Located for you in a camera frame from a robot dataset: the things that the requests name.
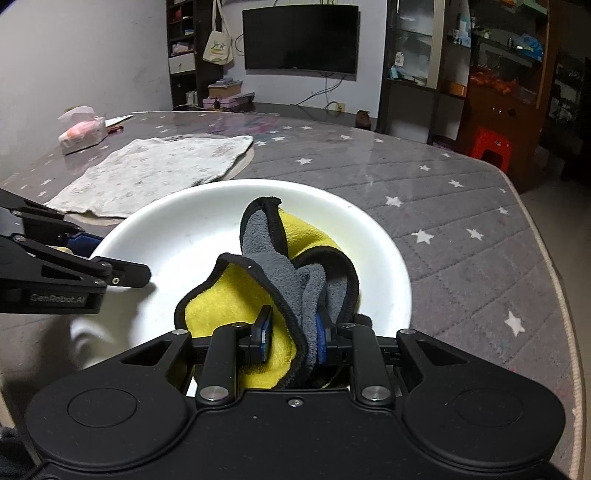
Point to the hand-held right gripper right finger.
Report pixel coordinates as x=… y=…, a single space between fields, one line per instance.
x=322 y=341

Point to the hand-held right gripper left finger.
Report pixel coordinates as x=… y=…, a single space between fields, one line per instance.
x=264 y=339

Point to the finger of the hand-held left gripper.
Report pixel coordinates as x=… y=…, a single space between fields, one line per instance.
x=69 y=270
x=37 y=217

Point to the yellow grey microfiber cloth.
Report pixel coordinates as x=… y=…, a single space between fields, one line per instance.
x=221 y=314

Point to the white bowl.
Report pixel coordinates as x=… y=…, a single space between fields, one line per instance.
x=184 y=221

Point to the pink white tissue pack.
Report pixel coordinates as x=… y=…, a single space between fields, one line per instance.
x=81 y=131

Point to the small red object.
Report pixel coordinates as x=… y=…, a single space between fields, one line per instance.
x=115 y=130

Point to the white paper sheet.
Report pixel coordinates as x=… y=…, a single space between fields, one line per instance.
x=119 y=120

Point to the white patterned towel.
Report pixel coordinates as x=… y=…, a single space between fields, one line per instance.
x=161 y=166

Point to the dark cubby bookshelf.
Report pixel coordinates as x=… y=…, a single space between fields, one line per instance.
x=182 y=64

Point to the stack of boxes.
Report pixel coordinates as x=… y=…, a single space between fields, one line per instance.
x=226 y=90

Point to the black television console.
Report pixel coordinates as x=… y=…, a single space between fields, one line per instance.
x=300 y=113

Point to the beige tote bag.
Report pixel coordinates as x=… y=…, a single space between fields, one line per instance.
x=218 y=48

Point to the dark glass display cabinet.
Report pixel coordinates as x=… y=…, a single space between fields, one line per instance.
x=415 y=110

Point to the red plastic stool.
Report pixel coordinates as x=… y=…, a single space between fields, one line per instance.
x=491 y=141

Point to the orange box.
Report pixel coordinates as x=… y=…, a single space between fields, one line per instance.
x=457 y=89

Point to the brown wooden cabinet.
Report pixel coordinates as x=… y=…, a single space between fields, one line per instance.
x=508 y=120

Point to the black television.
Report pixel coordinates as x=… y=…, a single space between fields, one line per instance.
x=300 y=39

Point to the bag of oranges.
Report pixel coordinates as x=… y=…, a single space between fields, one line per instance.
x=498 y=83

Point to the wall socket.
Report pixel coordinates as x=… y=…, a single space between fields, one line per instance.
x=338 y=107

